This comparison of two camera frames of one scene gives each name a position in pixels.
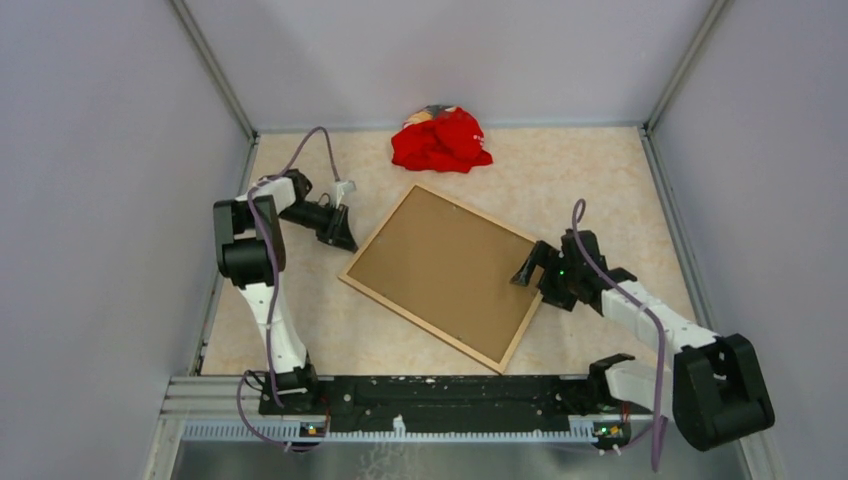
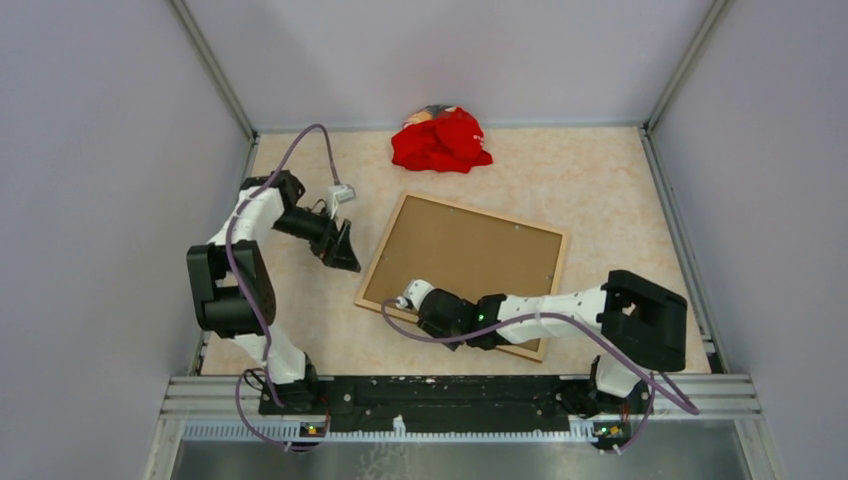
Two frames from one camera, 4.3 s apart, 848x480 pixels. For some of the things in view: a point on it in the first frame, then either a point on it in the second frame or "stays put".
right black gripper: [547, 257] -> [432, 329]
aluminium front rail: [222, 409] stays put
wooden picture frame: [451, 270] -> [534, 352]
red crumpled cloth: [451, 141] stays put
